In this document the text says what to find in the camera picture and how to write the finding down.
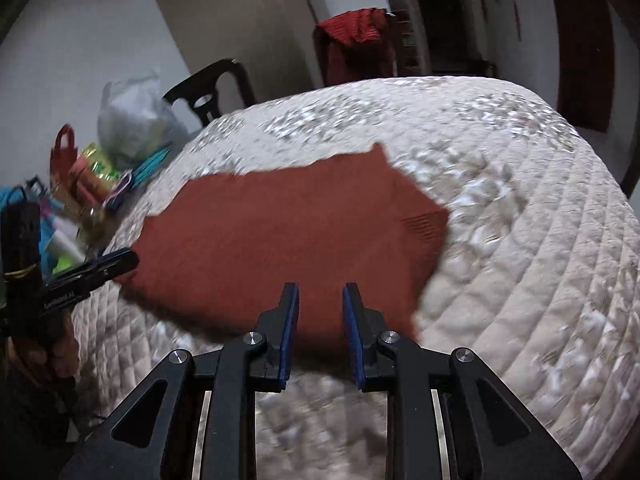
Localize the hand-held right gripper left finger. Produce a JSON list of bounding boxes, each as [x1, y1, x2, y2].
[[60, 282, 300, 480]]

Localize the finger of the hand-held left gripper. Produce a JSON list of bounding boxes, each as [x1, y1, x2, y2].
[[82, 249, 140, 286]]

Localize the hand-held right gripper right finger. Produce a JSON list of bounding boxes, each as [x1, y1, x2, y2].
[[342, 282, 583, 480]]

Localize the rust brown knit sweater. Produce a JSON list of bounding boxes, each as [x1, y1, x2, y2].
[[116, 142, 451, 356]]

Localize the person's left hand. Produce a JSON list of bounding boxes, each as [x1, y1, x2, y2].
[[20, 310, 80, 386]]

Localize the green frog toy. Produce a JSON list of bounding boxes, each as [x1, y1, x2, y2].
[[54, 252, 85, 275]]

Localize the white cup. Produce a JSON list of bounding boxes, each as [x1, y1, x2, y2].
[[50, 219, 85, 262]]

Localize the pink drinking bottle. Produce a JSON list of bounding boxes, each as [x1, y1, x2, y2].
[[70, 157, 108, 202]]

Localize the green floral packet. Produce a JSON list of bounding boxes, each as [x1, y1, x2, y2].
[[82, 142, 124, 186]]

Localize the red gift bag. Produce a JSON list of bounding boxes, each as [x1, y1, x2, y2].
[[49, 124, 82, 192]]

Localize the white plastic bag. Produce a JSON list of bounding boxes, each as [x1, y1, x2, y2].
[[97, 72, 191, 171]]

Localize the dark wooden chair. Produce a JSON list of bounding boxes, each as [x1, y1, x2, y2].
[[312, 10, 417, 88], [162, 59, 258, 128]]

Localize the white wardrobe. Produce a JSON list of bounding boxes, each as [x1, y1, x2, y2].
[[146, 0, 326, 106]]

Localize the red checked cloth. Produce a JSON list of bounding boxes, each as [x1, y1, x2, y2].
[[315, 8, 396, 86]]

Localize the dark glass door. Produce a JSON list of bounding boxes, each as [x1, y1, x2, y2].
[[400, 0, 493, 77]]

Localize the brown wooden door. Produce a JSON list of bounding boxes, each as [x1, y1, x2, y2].
[[549, 0, 617, 133]]

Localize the blue pouch with pink strap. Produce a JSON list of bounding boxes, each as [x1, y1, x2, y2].
[[104, 172, 137, 207]]

